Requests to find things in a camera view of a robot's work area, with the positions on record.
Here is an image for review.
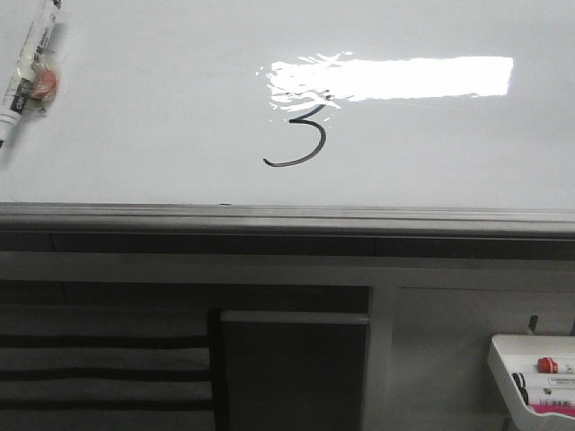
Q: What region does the black capped marker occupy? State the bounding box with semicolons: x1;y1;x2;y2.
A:
511;372;575;404

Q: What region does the white plastic marker tray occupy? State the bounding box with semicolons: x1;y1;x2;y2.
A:
488;335;574;430

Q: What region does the grey aluminium whiteboard tray rail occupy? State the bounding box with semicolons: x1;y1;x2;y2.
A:
1;202;574;260

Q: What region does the dark grey panel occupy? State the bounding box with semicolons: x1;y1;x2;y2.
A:
222;311;369;430

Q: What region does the red capped marker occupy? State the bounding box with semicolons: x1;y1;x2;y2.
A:
536;356;575;374

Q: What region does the white glossy whiteboard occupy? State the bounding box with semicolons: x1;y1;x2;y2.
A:
1;1;574;210

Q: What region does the grey black striped slatted panel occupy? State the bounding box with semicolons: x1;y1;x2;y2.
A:
1;306;216;430

